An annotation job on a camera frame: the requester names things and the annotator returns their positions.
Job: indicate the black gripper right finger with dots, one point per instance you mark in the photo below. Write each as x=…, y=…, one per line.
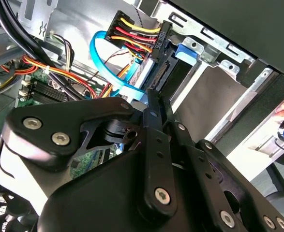
x=216, y=174

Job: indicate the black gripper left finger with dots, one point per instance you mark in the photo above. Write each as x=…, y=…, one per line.
x=47, y=120

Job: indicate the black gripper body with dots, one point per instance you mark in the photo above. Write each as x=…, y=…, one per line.
x=95, y=198

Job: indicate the hard disk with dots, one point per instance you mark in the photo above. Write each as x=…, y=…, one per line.
x=178, y=77

